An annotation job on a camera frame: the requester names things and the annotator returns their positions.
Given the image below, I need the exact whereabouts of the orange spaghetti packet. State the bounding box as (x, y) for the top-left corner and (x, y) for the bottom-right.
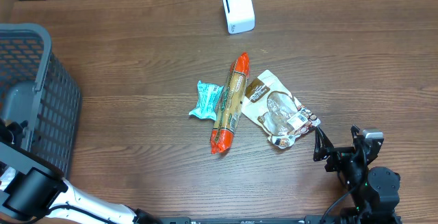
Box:
(210, 52), (250, 154)

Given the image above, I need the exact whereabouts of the white barcode scanner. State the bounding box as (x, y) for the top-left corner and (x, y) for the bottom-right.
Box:
(222, 0), (255, 34)

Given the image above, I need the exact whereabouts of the teal snack packet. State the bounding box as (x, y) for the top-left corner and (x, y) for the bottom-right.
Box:
(189, 80), (224, 121)

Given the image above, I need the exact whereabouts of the grey plastic basket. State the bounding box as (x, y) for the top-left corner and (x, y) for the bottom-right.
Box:
(1, 23), (82, 175)

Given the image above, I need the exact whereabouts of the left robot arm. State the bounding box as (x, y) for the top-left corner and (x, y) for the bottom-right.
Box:
(1, 121), (161, 223)

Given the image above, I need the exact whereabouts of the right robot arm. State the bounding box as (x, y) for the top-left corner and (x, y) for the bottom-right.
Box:
(313, 125), (402, 223)

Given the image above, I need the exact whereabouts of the cream brown nut bag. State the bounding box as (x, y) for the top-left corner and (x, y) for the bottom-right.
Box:
(242, 70), (320, 149)

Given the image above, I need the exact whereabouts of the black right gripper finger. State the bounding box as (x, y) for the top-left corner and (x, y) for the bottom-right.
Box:
(350, 125), (363, 147)
(313, 126), (334, 162)

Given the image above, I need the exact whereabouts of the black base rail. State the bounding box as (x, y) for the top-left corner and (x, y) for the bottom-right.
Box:
(159, 215), (402, 224)

